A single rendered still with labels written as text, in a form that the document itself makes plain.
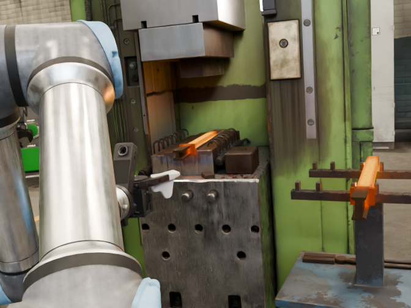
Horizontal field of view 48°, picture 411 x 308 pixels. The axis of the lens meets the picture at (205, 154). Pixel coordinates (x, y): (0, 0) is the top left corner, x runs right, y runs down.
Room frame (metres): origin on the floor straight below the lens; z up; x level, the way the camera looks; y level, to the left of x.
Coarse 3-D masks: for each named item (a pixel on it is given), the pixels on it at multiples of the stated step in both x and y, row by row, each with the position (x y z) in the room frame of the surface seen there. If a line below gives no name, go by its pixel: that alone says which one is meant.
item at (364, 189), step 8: (368, 160) 1.16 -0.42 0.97; (376, 160) 1.15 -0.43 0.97; (368, 168) 1.07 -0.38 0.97; (376, 168) 1.09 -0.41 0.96; (360, 176) 1.00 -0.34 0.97; (368, 176) 1.00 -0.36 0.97; (360, 184) 0.94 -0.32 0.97; (368, 184) 0.93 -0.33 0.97; (352, 192) 0.89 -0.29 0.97; (360, 192) 0.84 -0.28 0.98; (368, 192) 0.88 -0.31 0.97; (352, 200) 0.89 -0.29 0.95; (360, 200) 0.81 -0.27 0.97; (368, 200) 0.88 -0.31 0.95; (360, 208) 0.81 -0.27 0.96; (368, 208) 0.86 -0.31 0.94; (352, 216) 0.82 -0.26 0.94; (360, 216) 0.81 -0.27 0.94
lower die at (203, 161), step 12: (204, 144) 1.47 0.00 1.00; (216, 144) 1.47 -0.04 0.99; (156, 156) 1.42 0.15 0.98; (168, 156) 1.41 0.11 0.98; (192, 156) 1.39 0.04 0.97; (204, 156) 1.38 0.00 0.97; (216, 156) 1.41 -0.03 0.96; (156, 168) 1.42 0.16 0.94; (168, 168) 1.41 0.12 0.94; (180, 168) 1.40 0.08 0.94; (192, 168) 1.39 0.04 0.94; (204, 168) 1.38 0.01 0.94; (216, 168) 1.40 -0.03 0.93
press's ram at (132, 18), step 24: (120, 0) 1.44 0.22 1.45; (144, 0) 1.42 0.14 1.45; (168, 0) 1.40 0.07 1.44; (192, 0) 1.38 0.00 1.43; (216, 0) 1.36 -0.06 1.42; (240, 0) 1.69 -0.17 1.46; (144, 24) 1.45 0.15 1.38; (168, 24) 1.40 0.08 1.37; (216, 24) 1.47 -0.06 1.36; (240, 24) 1.66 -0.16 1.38
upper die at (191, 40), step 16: (144, 32) 1.42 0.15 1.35; (160, 32) 1.41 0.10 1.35; (176, 32) 1.39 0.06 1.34; (192, 32) 1.38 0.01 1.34; (208, 32) 1.43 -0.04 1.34; (224, 32) 1.64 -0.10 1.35; (144, 48) 1.42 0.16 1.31; (160, 48) 1.41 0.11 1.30; (176, 48) 1.39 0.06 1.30; (192, 48) 1.38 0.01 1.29; (208, 48) 1.41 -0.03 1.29; (224, 48) 1.62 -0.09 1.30
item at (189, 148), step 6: (210, 132) 1.66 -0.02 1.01; (216, 132) 1.68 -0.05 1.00; (198, 138) 1.53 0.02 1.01; (204, 138) 1.52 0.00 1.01; (180, 144) 1.39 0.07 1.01; (186, 144) 1.38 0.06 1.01; (192, 144) 1.37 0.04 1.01; (198, 144) 1.45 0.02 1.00; (174, 150) 1.29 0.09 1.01; (180, 150) 1.29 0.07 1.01; (186, 150) 1.35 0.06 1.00; (192, 150) 1.37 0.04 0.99; (180, 156) 1.30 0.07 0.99; (186, 156) 1.32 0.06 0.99
